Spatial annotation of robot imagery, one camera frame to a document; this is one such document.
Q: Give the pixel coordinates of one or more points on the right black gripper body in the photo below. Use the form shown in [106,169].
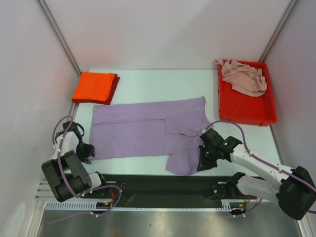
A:
[204,158]

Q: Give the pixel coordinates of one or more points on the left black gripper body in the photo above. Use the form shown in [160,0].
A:
[83,151]

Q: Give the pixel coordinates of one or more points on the purple t-shirt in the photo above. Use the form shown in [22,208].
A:
[170,128]

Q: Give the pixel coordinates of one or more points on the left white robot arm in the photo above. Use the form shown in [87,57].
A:
[65,171]

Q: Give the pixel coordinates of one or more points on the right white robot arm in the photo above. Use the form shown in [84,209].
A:
[291,188]

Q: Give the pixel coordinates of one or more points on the red plastic bin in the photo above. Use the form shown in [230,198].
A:
[240,108]

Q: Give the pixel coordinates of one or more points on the crumpled pink t-shirt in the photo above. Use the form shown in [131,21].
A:
[243,78]

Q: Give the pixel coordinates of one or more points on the folded dark red t-shirt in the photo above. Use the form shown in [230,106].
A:
[114,91]

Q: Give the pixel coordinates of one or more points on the aluminium frame rail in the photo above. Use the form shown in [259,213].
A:
[43,190]

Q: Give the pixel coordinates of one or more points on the white slotted cable duct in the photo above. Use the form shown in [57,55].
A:
[101,206]

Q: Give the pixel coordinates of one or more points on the right aluminium corner post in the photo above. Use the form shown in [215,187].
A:
[279,27]

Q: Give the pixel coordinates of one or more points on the aluminium corner post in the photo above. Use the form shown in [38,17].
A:
[58,34]
[279,27]

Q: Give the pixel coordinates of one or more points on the left aluminium corner post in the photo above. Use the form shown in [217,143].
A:
[58,34]

